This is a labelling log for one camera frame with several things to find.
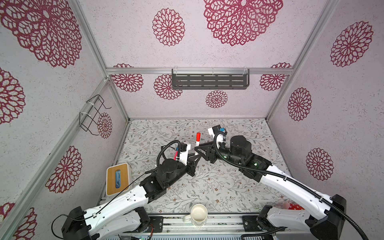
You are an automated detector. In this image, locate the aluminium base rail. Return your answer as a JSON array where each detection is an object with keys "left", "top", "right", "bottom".
[{"left": 101, "top": 213, "right": 304, "bottom": 240}]

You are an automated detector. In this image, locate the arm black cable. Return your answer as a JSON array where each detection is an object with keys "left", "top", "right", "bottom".
[
  {"left": 50, "top": 140, "right": 182, "bottom": 240},
  {"left": 213, "top": 131, "right": 370, "bottom": 240}
]

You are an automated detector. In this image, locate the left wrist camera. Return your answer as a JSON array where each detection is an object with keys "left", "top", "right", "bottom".
[{"left": 177, "top": 143, "right": 191, "bottom": 166}]

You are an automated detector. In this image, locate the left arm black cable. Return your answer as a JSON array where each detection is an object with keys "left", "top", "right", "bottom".
[{"left": 50, "top": 140, "right": 182, "bottom": 240}]

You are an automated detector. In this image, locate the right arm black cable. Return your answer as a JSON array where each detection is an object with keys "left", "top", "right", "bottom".
[{"left": 213, "top": 131, "right": 370, "bottom": 240}]

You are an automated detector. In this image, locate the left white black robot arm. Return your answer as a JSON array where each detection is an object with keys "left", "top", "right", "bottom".
[{"left": 62, "top": 155, "right": 200, "bottom": 240}]

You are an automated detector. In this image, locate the pink plush toy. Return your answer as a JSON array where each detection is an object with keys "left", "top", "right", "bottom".
[{"left": 282, "top": 201, "right": 304, "bottom": 211}]

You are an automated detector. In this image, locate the pink marker pen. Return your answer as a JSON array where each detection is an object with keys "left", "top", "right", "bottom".
[{"left": 174, "top": 151, "right": 179, "bottom": 161}]

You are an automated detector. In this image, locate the white ceramic mug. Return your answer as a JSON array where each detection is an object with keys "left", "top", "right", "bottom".
[{"left": 183, "top": 204, "right": 208, "bottom": 227}]

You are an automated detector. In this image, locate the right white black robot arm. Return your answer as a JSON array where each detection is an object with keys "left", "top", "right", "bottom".
[{"left": 195, "top": 133, "right": 346, "bottom": 240}]

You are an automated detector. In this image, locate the dark grey wall shelf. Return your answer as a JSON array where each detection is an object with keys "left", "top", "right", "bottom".
[{"left": 171, "top": 69, "right": 250, "bottom": 90}]

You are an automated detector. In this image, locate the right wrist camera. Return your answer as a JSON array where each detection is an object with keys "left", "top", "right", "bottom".
[{"left": 208, "top": 125, "right": 227, "bottom": 148}]

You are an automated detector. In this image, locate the black wire wall rack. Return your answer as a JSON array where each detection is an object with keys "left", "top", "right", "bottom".
[{"left": 79, "top": 95, "right": 113, "bottom": 139}]

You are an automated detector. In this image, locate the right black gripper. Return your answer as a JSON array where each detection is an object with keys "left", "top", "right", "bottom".
[{"left": 195, "top": 141, "right": 245, "bottom": 169}]

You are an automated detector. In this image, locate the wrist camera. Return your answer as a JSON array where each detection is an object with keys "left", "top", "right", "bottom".
[
  {"left": 177, "top": 143, "right": 191, "bottom": 166},
  {"left": 208, "top": 125, "right": 227, "bottom": 148}
]

